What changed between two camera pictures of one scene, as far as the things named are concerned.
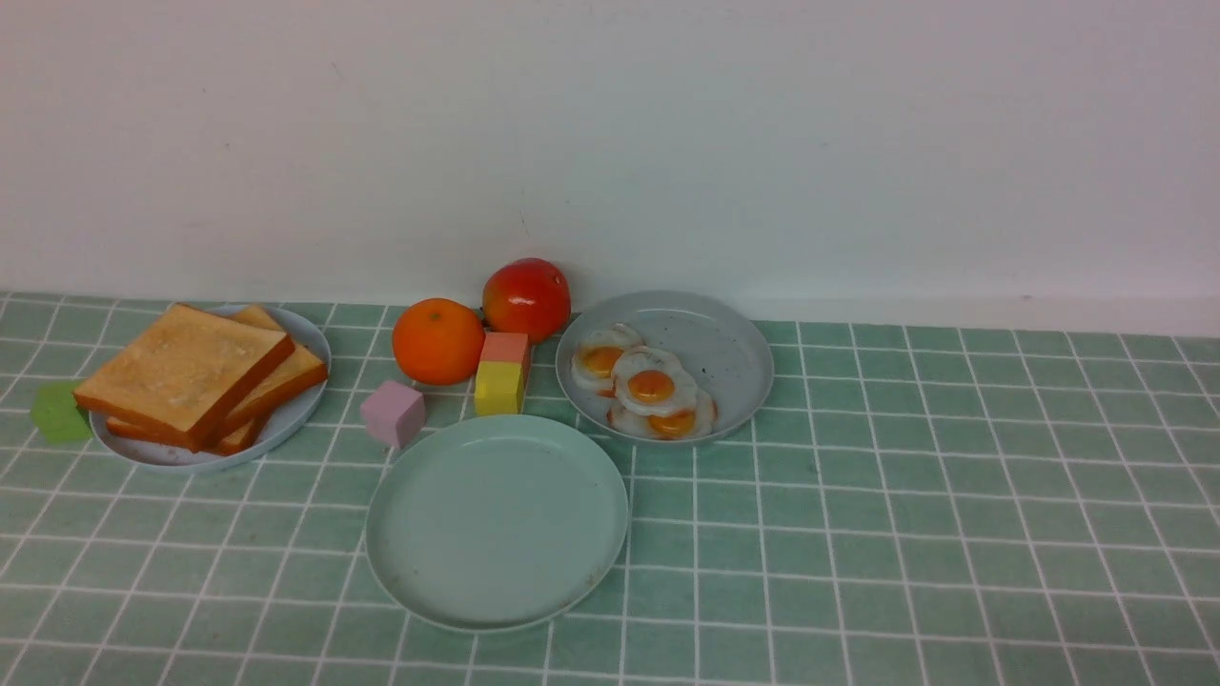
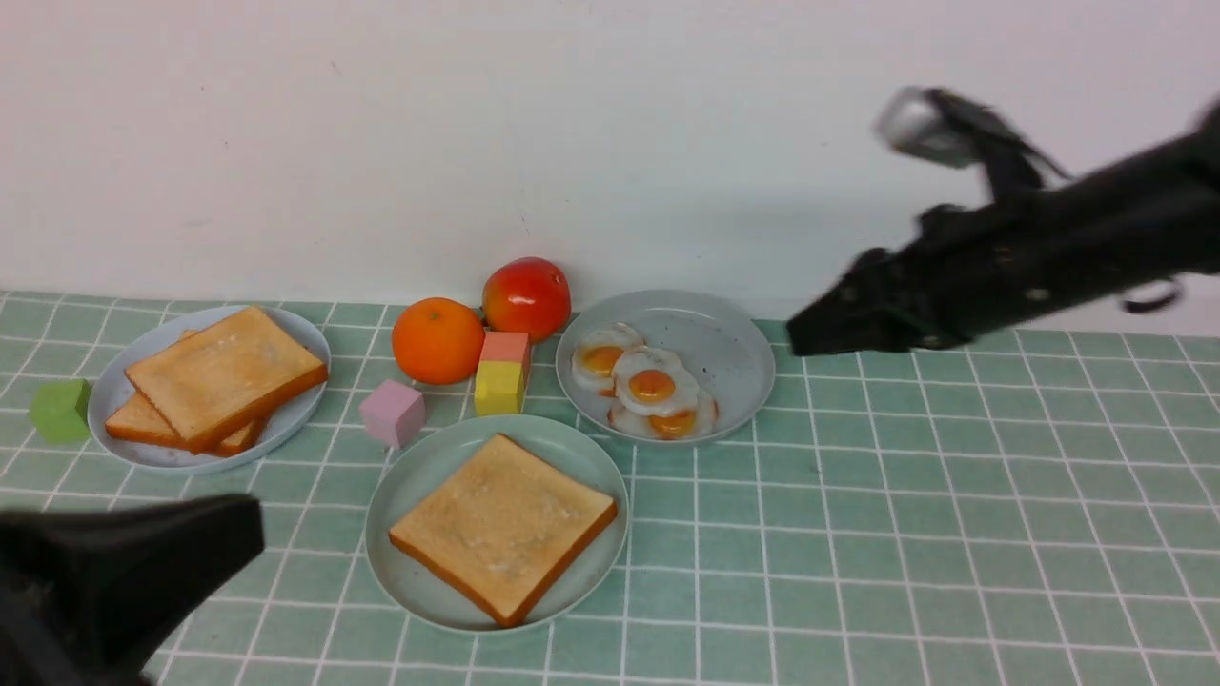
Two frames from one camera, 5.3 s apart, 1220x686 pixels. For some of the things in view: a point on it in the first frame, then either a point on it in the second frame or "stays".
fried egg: x=653 y=382 stays
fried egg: x=595 y=352 stays
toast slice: x=187 y=373 to x=502 y=529
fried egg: x=696 y=418 stays
